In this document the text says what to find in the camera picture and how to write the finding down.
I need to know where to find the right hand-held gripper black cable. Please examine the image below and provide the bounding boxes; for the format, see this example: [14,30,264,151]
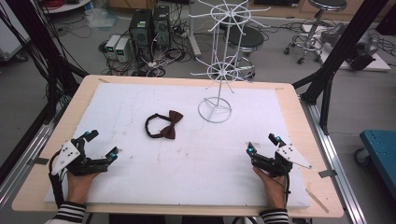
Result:
[270,174,292,206]

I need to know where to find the clear plastic bag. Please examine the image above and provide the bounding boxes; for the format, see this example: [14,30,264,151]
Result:
[84,7,120,32]

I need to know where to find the black metal frame post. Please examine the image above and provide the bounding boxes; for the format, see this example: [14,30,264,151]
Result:
[291,0,390,136]
[0,0,90,188]

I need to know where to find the grey machine on white board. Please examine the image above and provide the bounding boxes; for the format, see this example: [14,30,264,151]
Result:
[301,21,392,73]

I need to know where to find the black round stool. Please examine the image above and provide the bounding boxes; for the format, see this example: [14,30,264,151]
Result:
[224,24,266,80]

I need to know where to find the blue wheeled cart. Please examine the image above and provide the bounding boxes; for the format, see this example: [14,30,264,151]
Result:
[354,129,396,200]

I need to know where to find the white round table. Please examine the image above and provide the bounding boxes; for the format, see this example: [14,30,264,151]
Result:
[38,0,92,15]

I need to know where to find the aluminium rail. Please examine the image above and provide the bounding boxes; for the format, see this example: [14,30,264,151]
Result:
[299,95,369,224]
[0,119,57,216]

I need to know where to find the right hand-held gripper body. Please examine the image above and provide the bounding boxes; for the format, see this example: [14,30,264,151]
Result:
[251,144,313,179]

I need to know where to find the white wire display rack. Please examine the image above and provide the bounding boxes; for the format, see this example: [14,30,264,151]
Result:
[188,0,273,125]

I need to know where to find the tangle of floor cables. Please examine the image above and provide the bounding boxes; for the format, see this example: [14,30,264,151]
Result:
[97,12,195,78]

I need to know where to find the dark brown bow tie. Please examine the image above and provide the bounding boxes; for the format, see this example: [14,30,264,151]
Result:
[144,109,185,141]

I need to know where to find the thin wooden stick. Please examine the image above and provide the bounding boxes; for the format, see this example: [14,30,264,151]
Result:
[304,188,331,215]

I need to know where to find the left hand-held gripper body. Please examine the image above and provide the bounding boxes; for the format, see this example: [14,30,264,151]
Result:
[50,138,110,177]

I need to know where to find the grey bench power supply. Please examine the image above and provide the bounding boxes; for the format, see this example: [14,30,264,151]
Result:
[105,34,121,61]
[114,36,131,63]

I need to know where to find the person's left hand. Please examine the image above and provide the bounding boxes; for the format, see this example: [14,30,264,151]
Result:
[66,170,101,206]

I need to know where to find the person's right hand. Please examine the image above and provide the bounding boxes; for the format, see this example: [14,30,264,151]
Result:
[252,166,288,210]

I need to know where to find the black computer tower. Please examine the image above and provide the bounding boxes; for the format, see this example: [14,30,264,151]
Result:
[128,8,154,63]
[152,5,172,50]

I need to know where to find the hand-held gripper black cable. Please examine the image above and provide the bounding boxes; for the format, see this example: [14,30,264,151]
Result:
[270,174,292,206]
[47,148,68,210]

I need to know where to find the white foam board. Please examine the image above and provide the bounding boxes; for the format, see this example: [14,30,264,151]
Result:
[44,81,312,209]

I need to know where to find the chrome stool with castors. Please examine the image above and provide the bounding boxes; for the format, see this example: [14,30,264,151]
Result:
[282,0,348,65]

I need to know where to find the grey tape strip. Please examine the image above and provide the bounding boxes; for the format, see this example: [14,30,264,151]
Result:
[26,157,50,166]
[318,168,338,179]

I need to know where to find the left hand-held gripper black cable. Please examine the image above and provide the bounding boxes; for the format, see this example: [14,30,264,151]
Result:
[47,148,68,210]

